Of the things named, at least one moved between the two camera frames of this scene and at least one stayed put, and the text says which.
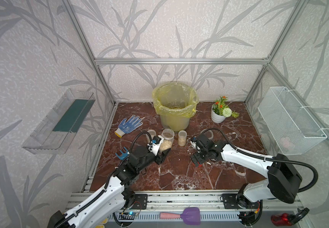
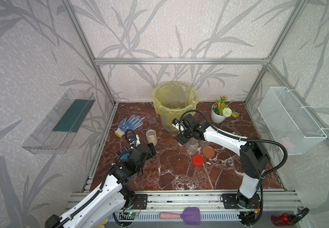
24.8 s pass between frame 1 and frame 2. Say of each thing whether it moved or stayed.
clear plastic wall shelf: stayed
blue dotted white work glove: stayed
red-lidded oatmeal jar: moved
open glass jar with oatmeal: stayed
